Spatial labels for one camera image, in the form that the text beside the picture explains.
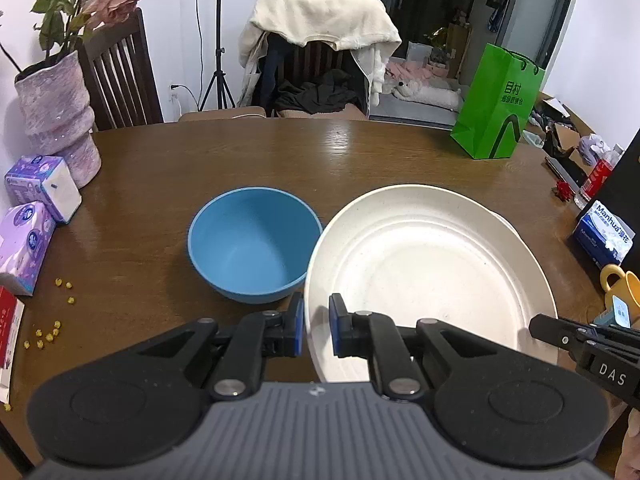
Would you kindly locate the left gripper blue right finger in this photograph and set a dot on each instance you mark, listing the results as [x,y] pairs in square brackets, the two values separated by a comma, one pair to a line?
[389,350]

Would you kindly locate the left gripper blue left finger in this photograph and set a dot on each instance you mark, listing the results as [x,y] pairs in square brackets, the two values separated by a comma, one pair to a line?
[244,349]

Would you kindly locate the blue plastic bowl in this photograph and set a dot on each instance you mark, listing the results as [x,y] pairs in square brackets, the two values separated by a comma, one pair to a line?
[253,245]

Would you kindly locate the cream plate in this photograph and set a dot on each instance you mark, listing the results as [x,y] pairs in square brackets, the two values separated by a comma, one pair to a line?
[415,251]

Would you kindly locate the person's right hand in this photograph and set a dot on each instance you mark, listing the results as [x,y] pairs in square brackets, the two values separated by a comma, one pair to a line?
[628,467]

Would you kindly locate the yellow ceramic mug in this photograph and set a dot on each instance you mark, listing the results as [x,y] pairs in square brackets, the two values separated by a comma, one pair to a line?
[625,285]

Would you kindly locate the blue Manhua tissue box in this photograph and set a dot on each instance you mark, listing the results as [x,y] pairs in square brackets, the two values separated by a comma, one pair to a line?
[604,236]

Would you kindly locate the black paper shopping bag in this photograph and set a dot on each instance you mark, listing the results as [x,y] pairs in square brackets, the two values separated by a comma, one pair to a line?
[621,192]

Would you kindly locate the small red flower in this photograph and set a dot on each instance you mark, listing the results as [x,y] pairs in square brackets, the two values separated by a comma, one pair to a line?
[563,191]

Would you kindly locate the red label plastic bottle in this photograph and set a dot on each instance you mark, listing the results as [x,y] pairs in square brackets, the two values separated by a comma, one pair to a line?
[598,174]

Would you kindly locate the white plush toy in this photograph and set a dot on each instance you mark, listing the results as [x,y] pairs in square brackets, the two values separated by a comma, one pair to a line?
[415,91]

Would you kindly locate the red gift box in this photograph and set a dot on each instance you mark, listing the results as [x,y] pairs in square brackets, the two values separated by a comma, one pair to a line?
[11,313]

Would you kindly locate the purple tissue pack front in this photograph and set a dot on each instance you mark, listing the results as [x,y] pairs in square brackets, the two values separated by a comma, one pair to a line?
[26,231]

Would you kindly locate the purple tissue pack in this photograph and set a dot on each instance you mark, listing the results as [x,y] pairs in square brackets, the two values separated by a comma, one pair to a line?
[44,179]
[26,231]

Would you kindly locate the studio light on tripod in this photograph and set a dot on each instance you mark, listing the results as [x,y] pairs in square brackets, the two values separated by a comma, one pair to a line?
[218,80]

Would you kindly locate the purple tissue pack rear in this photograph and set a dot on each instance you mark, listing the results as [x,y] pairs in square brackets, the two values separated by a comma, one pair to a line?
[44,179]

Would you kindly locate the green paper shopping bag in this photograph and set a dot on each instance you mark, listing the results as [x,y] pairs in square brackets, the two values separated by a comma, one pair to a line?
[502,95]

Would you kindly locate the dark wooden chair left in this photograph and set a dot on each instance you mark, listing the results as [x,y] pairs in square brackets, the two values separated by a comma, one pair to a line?
[118,75]

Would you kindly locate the chair with cream blanket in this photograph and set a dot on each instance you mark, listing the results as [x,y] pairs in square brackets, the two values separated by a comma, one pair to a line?
[316,35]

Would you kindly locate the purple textured vase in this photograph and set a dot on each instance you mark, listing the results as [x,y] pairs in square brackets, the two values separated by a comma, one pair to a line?
[58,116]

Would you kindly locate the black sliding glass door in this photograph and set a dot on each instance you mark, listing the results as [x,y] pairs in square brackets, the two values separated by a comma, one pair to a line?
[450,36]

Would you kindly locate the dried pink roses bouquet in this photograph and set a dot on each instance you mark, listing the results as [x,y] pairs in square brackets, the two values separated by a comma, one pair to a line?
[63,24]

